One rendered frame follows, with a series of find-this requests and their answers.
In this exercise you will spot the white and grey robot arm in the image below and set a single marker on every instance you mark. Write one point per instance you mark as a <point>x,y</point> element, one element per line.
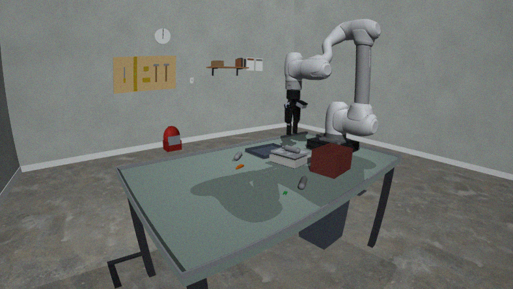
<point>359,119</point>

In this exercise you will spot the grey metal gas cylinder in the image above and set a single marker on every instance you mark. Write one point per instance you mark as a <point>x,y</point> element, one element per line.
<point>302,182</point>

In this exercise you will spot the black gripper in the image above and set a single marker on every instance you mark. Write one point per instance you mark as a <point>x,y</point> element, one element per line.
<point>289,110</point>

